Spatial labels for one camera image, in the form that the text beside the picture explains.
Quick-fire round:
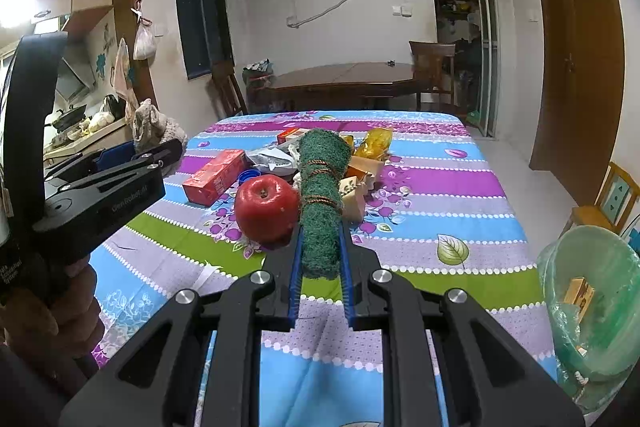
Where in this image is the dark window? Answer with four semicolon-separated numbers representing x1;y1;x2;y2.
173;0;236;82

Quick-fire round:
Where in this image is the yellow snack bag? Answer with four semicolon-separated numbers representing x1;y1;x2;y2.
352;127;394;162

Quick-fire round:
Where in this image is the bag with red strap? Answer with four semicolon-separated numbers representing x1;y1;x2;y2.
242;59;275;91

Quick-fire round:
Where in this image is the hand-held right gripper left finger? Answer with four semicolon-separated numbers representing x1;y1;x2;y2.
59;223;307;427

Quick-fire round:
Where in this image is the green lined bin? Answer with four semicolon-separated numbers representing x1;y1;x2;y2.
537;225;640;414

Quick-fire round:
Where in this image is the green scouring pad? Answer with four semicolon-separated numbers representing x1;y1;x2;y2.
298;128;355;280

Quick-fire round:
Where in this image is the beige floral carton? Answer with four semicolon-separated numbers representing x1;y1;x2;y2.
337;174;377;224

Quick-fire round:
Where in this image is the white hanging plastic bag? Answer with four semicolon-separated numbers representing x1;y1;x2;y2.
132;19;157;61

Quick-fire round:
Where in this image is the sliding door closet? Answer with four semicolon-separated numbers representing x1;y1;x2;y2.
422;0;501;138

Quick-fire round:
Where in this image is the striped floral bedsheet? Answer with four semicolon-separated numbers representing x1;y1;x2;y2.
90;109;559;427

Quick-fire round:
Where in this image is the silver foil bag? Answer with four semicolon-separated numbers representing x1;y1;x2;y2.
245;142;301;180

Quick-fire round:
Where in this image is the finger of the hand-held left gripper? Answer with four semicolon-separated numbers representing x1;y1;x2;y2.
44;144;139;184
54;138;187;201

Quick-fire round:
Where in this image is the tan box in bin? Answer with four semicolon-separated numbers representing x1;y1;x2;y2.
564;277;596;315

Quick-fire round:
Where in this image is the person's left hand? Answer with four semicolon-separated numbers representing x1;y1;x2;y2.
0;264;106;378

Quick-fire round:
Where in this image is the dark wooden dining table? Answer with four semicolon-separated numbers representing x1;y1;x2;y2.
247;62;426;112

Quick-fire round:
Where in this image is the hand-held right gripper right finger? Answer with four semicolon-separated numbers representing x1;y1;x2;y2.
336;223;586;427

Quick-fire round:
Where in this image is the dark wooden chair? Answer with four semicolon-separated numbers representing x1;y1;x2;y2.
408;40;457;108
210;61;249;118

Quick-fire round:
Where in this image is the brown wooden door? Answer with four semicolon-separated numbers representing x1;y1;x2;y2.
522;0;627;208

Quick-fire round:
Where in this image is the range hood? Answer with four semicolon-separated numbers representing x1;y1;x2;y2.
54;32;99;104

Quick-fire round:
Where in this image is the red apple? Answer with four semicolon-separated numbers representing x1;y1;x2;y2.
234;174;301;245

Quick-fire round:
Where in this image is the grey stuffed toy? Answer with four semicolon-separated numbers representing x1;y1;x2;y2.
131;98;189;154

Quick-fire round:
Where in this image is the red cardboard box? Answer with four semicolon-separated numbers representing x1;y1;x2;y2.
181;149;247;208

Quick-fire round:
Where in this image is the small light wooden chair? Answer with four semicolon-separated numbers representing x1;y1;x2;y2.
572;162;640;239

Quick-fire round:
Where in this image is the black wok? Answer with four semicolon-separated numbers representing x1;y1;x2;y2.
50;104;89;131

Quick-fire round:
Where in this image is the golden cardboard box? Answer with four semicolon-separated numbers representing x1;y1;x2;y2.
347;155;384;178

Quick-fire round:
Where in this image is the small orange box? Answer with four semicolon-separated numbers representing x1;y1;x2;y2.
277;127;313;146

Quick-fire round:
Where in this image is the hanging cloth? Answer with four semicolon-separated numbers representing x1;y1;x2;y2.
111;38;139;108

